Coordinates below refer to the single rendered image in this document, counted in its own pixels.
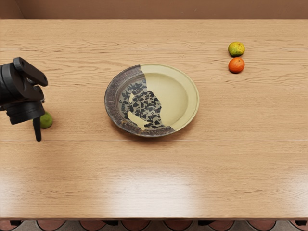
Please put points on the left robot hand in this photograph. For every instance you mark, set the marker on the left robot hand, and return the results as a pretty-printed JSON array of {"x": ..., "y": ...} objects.
[{"x": 25, "y": 113}]

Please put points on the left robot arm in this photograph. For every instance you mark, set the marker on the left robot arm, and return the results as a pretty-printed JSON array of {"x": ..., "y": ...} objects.
[{"x": 16, "y": 84}]

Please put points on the patterned cream and grey plate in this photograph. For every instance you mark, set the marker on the patterned cream and grey plate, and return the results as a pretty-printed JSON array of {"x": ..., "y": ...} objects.
[{"x": 168, "y": 98}]

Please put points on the small green lime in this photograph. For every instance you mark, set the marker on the small green lime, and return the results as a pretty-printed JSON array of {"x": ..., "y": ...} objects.
[{"x": 47, "y": 120}]

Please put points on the orange mandarin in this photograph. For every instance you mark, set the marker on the orange mandarin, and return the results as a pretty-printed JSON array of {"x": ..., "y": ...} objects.
[{"x": 236, "y": 65}]

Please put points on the green-yellow mandarin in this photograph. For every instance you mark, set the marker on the green-yellow mandarin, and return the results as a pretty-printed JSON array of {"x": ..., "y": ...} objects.
[{"x": 236, "y": 49}]

